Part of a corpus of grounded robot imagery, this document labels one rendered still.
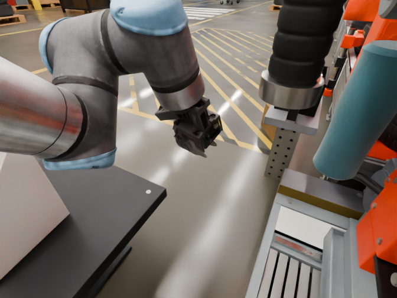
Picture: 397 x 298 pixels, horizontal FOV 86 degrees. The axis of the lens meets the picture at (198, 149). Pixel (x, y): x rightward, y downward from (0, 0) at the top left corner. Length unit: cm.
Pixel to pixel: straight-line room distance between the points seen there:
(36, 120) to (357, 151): 50
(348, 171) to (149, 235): 74
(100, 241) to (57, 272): 10
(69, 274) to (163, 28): 54
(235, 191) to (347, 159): 67
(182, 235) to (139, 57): 75
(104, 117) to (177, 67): 13
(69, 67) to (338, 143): 48
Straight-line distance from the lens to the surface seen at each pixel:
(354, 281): 74
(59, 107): 27
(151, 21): 30
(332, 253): 83
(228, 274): 88
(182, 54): 33
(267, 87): 17
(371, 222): 54
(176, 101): 36
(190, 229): 95
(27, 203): 63
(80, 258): 64
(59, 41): 38
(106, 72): 35
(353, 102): 46
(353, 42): 200
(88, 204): 73
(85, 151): 31
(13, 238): 66
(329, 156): 52
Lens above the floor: 82
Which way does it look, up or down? 39 degrees down
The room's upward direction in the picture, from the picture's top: straight up
